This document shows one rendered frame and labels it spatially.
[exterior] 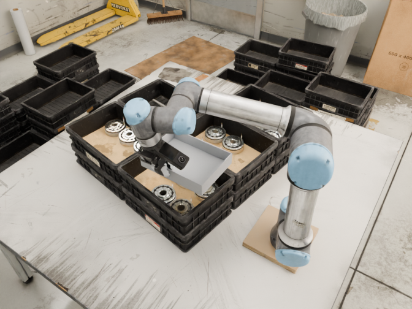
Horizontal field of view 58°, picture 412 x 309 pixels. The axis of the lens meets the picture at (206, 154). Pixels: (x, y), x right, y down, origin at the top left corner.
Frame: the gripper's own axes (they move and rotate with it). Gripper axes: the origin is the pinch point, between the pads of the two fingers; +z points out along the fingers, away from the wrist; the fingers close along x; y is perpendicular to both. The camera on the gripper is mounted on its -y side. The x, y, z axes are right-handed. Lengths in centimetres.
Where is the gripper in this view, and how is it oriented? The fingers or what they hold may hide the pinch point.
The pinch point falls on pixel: (170, 173)
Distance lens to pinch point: 132.2
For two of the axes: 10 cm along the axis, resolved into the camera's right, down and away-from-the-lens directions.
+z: 1.5, 5.4, 8.3
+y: -8.7, -3.4, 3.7
